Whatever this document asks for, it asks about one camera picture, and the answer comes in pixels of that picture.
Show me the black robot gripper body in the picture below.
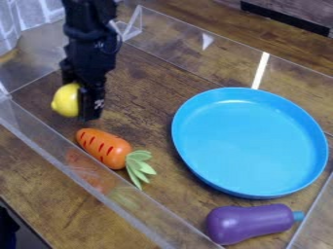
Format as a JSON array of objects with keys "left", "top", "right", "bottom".
[{"left": 62, "top": 0, "right": 120, "bottom": 84}]

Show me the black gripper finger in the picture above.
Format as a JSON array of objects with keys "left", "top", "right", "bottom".
[
  {"left": 61, "top": 59, "right": 77, "bottom": 85},
  {"left": 78, "top": 83, "right": 106, "bottom": 122}
]

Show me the yellow toy lemon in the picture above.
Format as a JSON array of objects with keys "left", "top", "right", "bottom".
[{"left": 51, "top": 83, "right": 79, "bottom": 118}]

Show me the orange toy carrot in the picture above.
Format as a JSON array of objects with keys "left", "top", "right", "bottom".
[{"left": 75, "top": 128, "right": 157, "bottom": 189}]

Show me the blue round plastic tray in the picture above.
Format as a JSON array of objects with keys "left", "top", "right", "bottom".
[{"left": 172, "top": 88, "right": 330, "bottom": 199}]

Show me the grey patterned curtain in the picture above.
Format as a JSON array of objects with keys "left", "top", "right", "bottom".
[{"left": 0, "top": 0, "right": 65, "bottom": 56}]

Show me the purple toy eggplant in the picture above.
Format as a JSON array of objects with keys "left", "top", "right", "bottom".
[{"left": 206, "top": 203, "right": 305, "bottom": 245}]

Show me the black cable loop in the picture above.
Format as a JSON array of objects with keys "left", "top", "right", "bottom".
[{"left": 101, "top": 18, "right": 125, "bottom": 55}]

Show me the clear acrylic enclosure wall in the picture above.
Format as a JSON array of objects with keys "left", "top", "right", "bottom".
[{"left": 0, "top": 0, "right": 333, "bottom": 249}]

